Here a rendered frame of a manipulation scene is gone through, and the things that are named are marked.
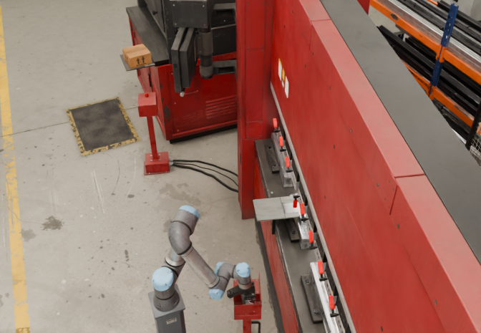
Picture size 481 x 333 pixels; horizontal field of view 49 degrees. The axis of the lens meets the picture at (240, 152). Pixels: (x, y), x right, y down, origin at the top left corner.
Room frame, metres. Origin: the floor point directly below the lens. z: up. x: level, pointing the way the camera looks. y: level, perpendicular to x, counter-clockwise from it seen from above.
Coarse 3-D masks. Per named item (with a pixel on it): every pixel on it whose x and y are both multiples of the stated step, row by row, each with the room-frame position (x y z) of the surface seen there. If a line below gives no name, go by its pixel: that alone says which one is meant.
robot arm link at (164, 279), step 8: (160, 272) 1.80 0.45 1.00; (168, 272) 1.80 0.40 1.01; (176, 272) 1.83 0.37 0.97; (152, 280) 1.76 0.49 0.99; (160, 280) 1.75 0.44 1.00; (168, 280) 1.75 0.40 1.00; (176, 280) 1.81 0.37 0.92; (160, 288) 1.72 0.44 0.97; (168, 288) 1.73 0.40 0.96; (160, 296) 1.72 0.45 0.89; (168, 296) 1.73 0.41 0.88
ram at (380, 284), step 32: (288, 32) 2.69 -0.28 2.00; (288, 64) 2.64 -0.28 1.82; (288, 96) 2.59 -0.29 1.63; (320, 96) 2.00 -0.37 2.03; (288, 128) 2.54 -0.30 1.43; (320, 128) 1.95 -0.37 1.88; (320, 160) 1.89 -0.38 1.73; (352, 160) 1.52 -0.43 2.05; (320, 192) 1.84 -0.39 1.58; (352, 192) 1.47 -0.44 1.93; (320, 224) 1.78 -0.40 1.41; (352, 224) 1.41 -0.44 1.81; (384, 224) 1.17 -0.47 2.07; (352, 256) 1.36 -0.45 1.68; (384, 256) 1.12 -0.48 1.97; (352, 288) 1.30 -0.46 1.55; (384, 288) 1.07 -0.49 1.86; (416, 288) 0.92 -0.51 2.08; (352, 320) 1.24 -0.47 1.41; (384, 320) 1.02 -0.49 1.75; (416, 320) 0.87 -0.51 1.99
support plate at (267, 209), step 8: (256, 200) 2.36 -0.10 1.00; (264, 200) 2.36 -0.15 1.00; (272, 200) 2.36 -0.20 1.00; (280, 200) 2.36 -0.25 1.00; (288, 200) 2.36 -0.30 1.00; (256, 208) 2.29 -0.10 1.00; (264, 208) 2.29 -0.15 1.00; (272, 208) 2.29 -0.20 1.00; (280, 208) 2.29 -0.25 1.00; (256, 216) 2.22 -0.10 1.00; (264, 216) 2.22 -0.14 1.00; (272, 216) 2.22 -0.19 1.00; (280, 216) 2.22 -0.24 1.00; (288, 216) 2.22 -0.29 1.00; (296, 216) 2.22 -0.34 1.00
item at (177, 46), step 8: (184, 32) 3.50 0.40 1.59; (192, 32) 3.54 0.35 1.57; (176, 40) 3.37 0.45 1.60; (184, 40) 3.42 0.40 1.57; (192, 40) 3.48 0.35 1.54; (176, 48) 3.25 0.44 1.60; (184, 48) 3.30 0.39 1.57; (192, 48) 3.46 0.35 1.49; (176, 56) 3.24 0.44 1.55; (184, 56) 3.26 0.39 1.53; (192, 56) 3.44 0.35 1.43; (176, 64) 3.24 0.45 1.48; (184, 64) 3.26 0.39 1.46; (192, 64) 3.41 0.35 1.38; (176, 72) 3.24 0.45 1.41; (184, 72) 3.26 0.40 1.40; (192, 72) 3.39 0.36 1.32; (176, 80) 3.24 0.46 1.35; (184, 80) 3.26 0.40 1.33; (176, 88) 3.24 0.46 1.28
